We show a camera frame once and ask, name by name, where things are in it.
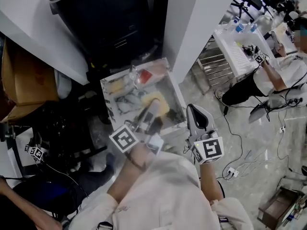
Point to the chrome sink faucet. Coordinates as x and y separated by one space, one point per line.
133 77

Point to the black power adapter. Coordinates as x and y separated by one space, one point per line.
225 109

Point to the black metal rack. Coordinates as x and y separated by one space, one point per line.
62 126

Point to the red packet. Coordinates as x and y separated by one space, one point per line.
145 76

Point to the person's left forearm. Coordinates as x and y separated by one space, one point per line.
129 174

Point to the brown wooden box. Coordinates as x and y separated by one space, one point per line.
275 207

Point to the pale yellow sponge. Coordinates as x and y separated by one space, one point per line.
115 86

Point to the brown cardboard box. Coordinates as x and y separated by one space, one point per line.
28 80

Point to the silver chair base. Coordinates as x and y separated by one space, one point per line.
260 110

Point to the white pillar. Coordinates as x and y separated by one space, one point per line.
196 20

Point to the dark grey floor appliance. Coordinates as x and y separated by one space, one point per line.
108 20

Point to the yellow sponge cloth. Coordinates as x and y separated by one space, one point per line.
163 104

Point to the white slanted stair beam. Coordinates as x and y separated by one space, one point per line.
36 20

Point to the white plug adapter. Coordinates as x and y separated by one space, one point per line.
282 129

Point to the white plastic table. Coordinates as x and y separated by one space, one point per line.
235 51

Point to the blue mug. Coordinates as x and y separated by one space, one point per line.
253 28
239 27

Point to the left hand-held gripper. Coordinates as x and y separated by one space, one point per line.
124 139

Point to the person's right forearm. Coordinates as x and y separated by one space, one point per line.
209 181

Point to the white plastic bag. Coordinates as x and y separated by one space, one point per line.
62 85

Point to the white power strip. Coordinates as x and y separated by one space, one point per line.
232 172

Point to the marble pattern sink cabinet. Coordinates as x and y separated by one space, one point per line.
124 104

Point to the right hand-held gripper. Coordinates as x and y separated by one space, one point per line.
211 150

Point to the person's white shirt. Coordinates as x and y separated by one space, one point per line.
163 195

